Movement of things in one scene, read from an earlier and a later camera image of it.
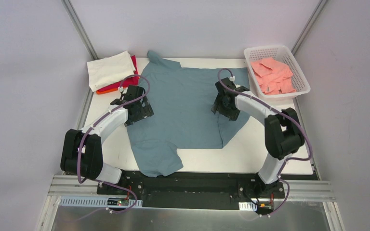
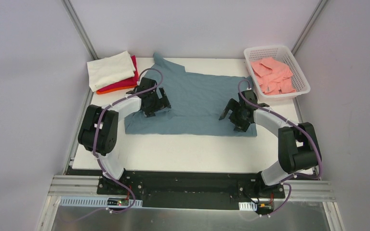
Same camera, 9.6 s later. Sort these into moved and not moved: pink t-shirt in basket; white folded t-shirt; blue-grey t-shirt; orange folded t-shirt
Moved: blue-grey t-shirt
Not moved: orange folded t-shirt; pink t-shirt in basket; white folded t-shirt
